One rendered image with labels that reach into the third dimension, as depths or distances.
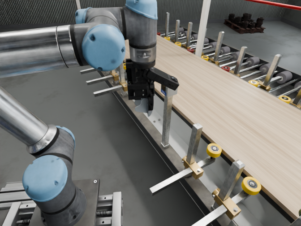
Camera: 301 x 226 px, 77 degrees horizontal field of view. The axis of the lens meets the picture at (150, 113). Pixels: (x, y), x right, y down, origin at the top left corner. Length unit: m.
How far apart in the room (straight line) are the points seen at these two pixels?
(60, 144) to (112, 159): 1.54
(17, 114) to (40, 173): 0.18
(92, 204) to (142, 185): 1.24
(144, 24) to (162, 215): 1.64
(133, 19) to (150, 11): 0.04
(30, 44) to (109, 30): 0.13
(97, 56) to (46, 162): 0.41
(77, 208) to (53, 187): 0.17
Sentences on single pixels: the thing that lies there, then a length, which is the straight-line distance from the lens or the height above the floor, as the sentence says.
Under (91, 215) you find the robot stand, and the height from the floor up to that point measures 1.04.
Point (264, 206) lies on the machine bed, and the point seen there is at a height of 0.75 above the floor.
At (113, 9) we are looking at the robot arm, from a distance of 0.50.
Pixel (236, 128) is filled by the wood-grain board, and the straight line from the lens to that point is 1.33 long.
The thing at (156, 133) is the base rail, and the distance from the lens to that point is 1.46.
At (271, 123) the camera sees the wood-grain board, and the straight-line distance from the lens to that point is 1.48.
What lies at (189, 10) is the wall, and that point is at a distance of 7.24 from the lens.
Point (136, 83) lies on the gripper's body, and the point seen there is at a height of 1.45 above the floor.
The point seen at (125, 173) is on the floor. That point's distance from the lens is 2.09.
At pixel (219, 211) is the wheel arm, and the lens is 1.04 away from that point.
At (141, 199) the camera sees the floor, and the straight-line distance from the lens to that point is 1.94.
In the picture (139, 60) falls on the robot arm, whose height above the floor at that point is 1.53.
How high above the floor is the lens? 1.74
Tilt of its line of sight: 39 degrees down
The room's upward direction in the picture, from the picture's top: straight up
